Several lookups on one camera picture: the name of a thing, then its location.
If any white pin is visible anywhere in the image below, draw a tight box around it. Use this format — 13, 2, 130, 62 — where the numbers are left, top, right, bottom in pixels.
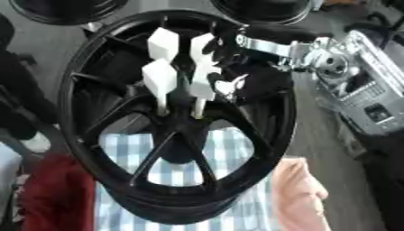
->
140, 58, 179, 117
145, 26, 182, 63
188, 59, 225, 120
189, 32, 218, 66

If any pale pink fabric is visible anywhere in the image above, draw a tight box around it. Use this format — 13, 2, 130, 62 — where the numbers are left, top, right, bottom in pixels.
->
271, 157, 332, 231

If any black round tire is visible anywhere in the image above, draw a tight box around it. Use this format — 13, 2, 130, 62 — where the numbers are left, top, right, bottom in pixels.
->
208, 0, 316, 25
6, 0, 132, 26

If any red fabric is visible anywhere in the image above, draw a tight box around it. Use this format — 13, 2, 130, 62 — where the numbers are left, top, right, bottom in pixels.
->
19, 152, 98, 231

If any black spoked wheel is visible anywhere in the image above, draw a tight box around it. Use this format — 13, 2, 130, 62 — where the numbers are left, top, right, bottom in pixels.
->
57, 8, 300, 226

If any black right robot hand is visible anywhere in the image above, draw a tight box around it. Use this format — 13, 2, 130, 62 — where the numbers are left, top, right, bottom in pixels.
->
202, 23, 335, 104

